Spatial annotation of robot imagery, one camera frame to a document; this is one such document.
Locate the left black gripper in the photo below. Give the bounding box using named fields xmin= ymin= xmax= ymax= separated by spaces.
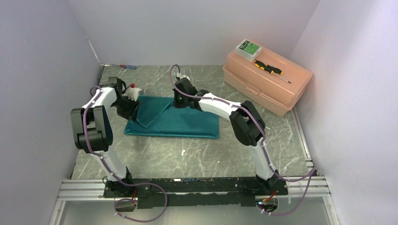
xmin=112 ymin=96 xmax=140 ymax=123

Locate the teal cloth napkin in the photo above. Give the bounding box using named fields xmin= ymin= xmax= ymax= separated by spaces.
xmin=124 ymin=96 xmax=220 ymax=139

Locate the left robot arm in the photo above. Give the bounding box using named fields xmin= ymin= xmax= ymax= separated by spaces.
xmin=70 ymin=77 xmax=142 ymax=197

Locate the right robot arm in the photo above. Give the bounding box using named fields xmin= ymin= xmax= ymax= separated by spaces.
xmin=173 ymin=76 xmax=278 ymax=195

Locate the blue red screwdriver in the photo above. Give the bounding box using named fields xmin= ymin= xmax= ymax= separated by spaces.
xmin=111 ymin=64 xmax=137 ymax=69

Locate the green white small box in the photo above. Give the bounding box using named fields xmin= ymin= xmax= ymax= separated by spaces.
xmin=235 ymin=39 xmax=262 ymax=62

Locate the pink plastic toolbox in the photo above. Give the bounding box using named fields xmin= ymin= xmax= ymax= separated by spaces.
xmin=223 ymin=39 xmax=313 ymax=117

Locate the yellow black screwdriver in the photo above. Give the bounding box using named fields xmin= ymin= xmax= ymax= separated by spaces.
xmin=254 ymin=60 xmax=291 ymax=84

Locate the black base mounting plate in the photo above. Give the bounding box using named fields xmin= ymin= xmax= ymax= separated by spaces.
xmin=105 ymin=177 xmax=288 ymax=209

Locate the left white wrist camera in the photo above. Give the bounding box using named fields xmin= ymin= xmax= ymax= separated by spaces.
xmin=124 ymin=83 xmax=142 ymax=101

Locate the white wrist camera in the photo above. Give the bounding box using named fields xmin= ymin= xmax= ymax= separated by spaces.
xmin=175 ymin=72 xmax=190 ymax=81
xmin=124 ymin=83 xmax=142 ymax=101

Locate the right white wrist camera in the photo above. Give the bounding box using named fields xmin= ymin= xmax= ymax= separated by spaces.
xmin=175 ymin=72 xmax=190 ymax=81

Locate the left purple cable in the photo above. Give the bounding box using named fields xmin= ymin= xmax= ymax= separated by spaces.
xmin=81 ymin=85 xmax=168 ymax=224

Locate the aluminium frame rail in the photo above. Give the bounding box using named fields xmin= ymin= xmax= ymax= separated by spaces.
xmin=57 ymin=176 xmax=331 ymax=201

